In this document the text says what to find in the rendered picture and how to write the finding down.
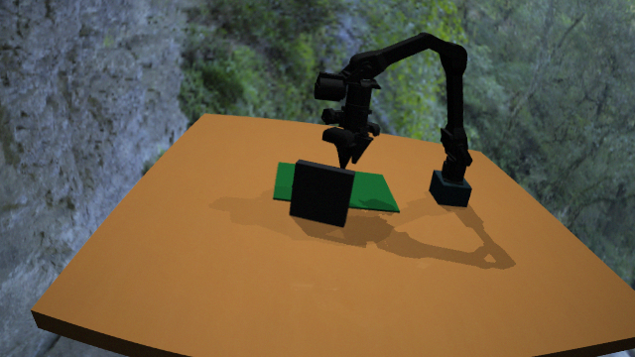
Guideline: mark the green circuit board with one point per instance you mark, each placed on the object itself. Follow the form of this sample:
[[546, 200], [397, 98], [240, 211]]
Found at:
[[370, 191]]

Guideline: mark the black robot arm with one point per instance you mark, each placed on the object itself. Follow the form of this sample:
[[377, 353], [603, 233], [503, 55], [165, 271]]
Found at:
[[332, 87]]

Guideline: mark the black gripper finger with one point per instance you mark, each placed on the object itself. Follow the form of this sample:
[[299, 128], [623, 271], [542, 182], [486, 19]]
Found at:
[[344, 154], [361, 145]]

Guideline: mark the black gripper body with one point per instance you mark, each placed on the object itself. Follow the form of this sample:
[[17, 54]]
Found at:
[[355, 124]]

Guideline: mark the black square cooling fan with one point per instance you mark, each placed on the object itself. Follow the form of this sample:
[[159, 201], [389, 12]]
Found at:
[[321, 193]]

